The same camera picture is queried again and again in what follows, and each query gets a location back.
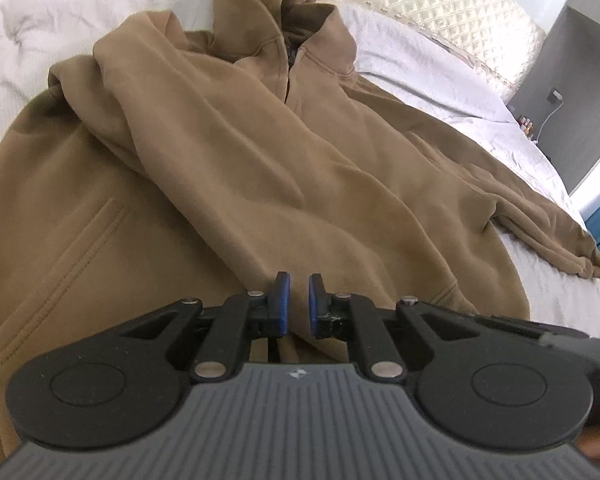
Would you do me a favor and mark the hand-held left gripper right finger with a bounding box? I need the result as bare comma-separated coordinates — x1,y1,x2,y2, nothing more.
307,272,480,381

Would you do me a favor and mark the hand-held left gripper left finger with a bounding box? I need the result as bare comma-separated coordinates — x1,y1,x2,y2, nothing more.
120,271,292,381

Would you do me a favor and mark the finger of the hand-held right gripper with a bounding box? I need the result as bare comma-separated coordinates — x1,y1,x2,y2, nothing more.
472,314,552,342

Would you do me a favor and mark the brown hoodie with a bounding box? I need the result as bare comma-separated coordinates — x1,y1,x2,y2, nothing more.
0,0,600,461

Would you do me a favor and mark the white bed sheet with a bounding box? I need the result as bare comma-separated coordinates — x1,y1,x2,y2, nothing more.
0,0,600,341

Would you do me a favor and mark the cream quilted headboard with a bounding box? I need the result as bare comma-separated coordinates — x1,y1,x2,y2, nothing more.
200,0,548,103

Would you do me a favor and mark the white charger cable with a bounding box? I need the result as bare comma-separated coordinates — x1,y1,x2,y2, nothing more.
535,100,563,142

